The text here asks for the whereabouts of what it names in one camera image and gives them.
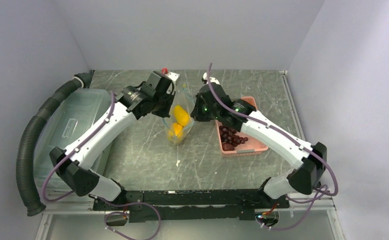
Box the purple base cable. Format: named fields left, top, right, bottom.
left=95, top=195, right=164, bottom=240
left=257, top=185, right=331, bottom=232

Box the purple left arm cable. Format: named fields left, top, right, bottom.
left=41, top=92, right=117, bottom=203

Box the dark red date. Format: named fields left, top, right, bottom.
left=221, top=142, right=235, bottom=152

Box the pink perforated plastic basket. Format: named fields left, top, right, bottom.
left=215, top=96, right=269, bottom=158

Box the clear zip top bag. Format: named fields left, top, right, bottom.
left=162, top=84, right=195, bottom=146

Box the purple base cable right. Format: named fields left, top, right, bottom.
left=257, top=185, right=331, bottom=232

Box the black corrugated hose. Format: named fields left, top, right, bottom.
left=14, top=70, right=95, bottom=217

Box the yellow bell pepper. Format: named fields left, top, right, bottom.
left=167, top=122, right=184, bottom=141

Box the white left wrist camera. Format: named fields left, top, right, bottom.
left=161, top=68, right=180, bottom=85

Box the yellow mango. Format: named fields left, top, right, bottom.
left=172, top=105, right=191, bottom=127

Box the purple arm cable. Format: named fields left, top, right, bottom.
left=206, top=62, right=339, bottom=198
left=41, top=92, right=117, bottom=203

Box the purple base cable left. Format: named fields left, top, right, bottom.
left=95, top=195, right=164, bottom=240

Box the clear plastic storage bin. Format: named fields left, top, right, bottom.
left=33, top=88, right=111, bottom=189

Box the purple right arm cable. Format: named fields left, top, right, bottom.
left=206, top=62, right=339, bottom=198

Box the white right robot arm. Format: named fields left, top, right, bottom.
left=190, top=82, right=326, bottom=208

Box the dark red grape bunch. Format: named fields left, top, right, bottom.
left=218, top=125, right=249, bottom=147

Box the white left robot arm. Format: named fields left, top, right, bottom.
left=49, top=71, right=180, bottom=210

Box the aluminium frame rail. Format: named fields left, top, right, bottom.
left=278, top=70, right=346, bottom=240

